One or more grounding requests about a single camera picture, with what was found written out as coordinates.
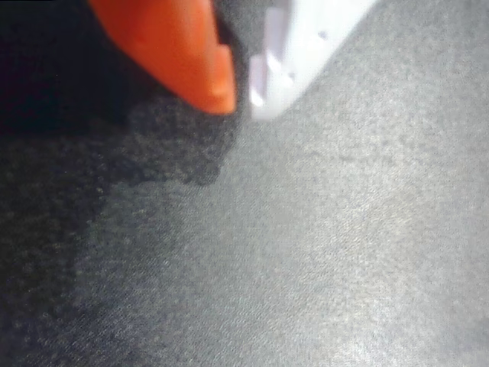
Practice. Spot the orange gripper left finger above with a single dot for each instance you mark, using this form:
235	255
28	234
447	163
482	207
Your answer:
175	49

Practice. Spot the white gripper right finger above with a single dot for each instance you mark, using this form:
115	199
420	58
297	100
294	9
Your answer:
302	49

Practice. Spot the black table mat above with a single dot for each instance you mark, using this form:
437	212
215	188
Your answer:
305	237

